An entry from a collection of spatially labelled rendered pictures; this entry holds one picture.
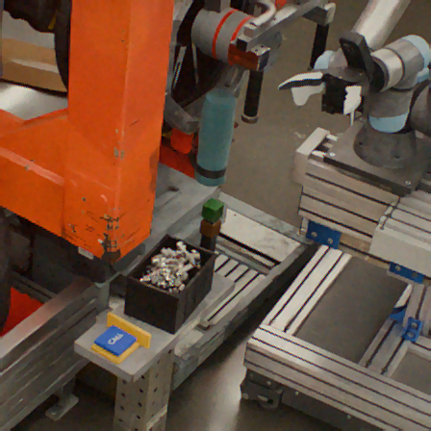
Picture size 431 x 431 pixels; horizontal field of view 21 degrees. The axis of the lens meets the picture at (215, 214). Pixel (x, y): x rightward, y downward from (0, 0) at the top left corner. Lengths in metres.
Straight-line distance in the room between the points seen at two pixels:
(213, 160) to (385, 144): 0.58
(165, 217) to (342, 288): 0.57
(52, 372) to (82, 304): 0.19
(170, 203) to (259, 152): 0.78
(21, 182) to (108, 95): 0.42
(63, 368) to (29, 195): 0.46
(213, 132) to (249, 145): 1.19
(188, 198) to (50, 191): 0.82
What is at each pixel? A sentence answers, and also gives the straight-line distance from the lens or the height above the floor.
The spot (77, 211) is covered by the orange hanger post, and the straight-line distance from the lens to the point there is 2.76.
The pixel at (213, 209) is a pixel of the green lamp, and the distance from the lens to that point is 2.77.
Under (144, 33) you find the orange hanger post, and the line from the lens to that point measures 2.48.
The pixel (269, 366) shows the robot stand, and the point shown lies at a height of 0.18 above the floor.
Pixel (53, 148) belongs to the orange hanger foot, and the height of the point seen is 0.75.
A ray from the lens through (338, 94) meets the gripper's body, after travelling 2.19.
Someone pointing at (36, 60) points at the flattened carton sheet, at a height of 0.01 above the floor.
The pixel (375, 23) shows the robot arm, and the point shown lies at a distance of 2.43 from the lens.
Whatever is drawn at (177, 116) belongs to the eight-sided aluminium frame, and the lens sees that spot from 3.07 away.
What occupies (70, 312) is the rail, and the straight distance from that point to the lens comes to 2.90.
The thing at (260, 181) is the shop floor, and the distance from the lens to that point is 4.06.
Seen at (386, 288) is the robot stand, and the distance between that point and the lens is 3.36.
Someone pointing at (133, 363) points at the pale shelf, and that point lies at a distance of 2.64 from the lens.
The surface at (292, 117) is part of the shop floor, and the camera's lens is 4.44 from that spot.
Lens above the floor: 2.29
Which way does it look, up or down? 36 degrees down
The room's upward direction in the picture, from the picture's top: 8 degrees clockwise
